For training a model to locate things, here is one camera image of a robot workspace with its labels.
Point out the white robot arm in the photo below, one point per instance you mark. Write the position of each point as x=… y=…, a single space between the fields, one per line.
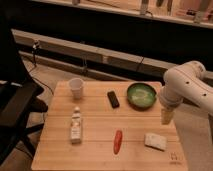
x=185 y=81

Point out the red chili pepper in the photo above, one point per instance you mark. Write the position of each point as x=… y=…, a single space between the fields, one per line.
x=117 y=141

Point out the black office chair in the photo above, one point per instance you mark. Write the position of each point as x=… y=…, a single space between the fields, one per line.
x=18 y=97

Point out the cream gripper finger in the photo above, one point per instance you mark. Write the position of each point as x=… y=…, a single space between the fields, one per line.
x=166 y=116

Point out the green ceramic bowl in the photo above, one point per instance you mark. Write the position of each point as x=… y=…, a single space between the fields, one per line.
x=141 y=95

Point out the black rectangular block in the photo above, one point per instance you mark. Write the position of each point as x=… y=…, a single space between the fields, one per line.
x=113 y=99

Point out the white glue bottle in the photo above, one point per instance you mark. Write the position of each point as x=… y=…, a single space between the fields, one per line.
x=76 y=126

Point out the white sponge block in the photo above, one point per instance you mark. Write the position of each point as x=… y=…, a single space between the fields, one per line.
x=156 y=141

